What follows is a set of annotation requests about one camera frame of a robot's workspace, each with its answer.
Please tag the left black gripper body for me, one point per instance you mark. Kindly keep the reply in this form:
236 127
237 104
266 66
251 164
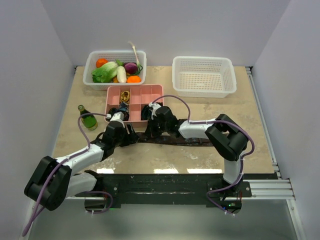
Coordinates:
125 139

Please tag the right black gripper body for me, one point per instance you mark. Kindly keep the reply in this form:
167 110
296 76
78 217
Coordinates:
156 128

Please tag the brown patterned tie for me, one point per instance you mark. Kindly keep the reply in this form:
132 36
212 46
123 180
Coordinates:
174 141

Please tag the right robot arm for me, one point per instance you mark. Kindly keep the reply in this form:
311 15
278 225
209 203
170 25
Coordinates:
223 133

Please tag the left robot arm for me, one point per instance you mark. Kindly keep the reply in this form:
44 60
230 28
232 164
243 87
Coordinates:
51 179

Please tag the rolled black tie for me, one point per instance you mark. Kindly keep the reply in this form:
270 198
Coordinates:
146 113

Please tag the rolled dark blue tie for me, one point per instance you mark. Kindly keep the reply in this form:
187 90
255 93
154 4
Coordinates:
123 107

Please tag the green glass bottle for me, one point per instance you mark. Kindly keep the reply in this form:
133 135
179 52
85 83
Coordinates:
88 120

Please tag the pink divided organizer tray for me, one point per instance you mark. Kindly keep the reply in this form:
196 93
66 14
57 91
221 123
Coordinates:
139 97

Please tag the rolled yellow tie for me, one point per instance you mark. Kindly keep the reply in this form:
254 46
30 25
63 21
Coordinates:
125 97

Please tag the white empty basket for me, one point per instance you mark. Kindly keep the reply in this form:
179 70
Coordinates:
203 77

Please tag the orange front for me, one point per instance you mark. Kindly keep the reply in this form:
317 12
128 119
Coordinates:
133 79

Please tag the white radish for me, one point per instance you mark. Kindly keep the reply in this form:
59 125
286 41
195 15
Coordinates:
121 75

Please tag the green onion stalk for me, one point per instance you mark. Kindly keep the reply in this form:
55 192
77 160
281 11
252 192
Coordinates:
139 66

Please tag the green lettuce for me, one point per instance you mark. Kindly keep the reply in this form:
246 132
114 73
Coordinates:
105 73

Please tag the purple onion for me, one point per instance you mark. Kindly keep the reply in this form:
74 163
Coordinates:
131 68

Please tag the white vegetable basket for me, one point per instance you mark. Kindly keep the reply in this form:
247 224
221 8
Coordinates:
96 58

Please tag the orange tomato back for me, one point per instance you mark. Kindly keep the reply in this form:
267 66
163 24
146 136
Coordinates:
100 62

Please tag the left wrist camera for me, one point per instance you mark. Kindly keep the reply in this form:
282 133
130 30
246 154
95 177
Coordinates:
116 117

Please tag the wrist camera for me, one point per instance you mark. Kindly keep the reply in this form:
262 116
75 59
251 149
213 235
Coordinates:
116 117
154 106

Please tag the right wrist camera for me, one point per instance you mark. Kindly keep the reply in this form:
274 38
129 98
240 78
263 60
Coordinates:
154 106

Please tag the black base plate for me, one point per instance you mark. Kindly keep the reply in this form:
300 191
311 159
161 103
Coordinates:
99 196

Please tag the aluminium frame rail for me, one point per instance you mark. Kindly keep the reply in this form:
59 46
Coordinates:
270 190

